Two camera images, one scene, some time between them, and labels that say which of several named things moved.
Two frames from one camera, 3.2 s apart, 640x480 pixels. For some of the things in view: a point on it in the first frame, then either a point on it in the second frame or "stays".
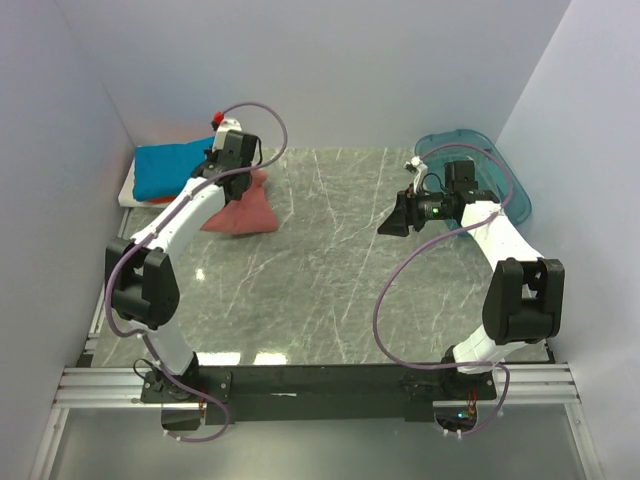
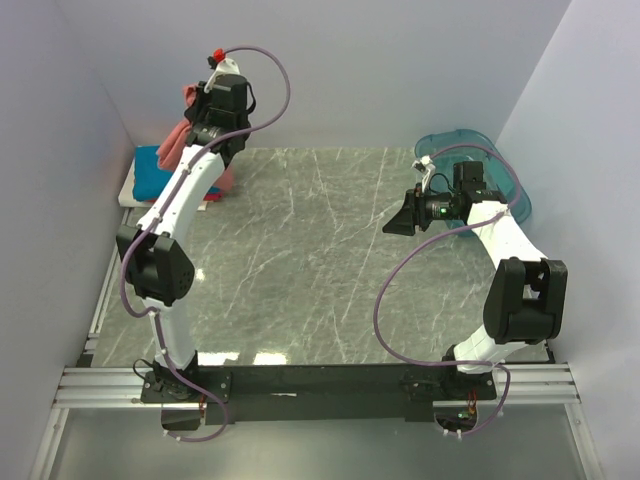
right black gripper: [397, 223] stays
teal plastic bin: [491, 170] stays
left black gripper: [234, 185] -> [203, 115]
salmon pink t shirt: [251, 214] -> [177, 136]
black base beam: [292, 394] stays
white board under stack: [126, 196] stays
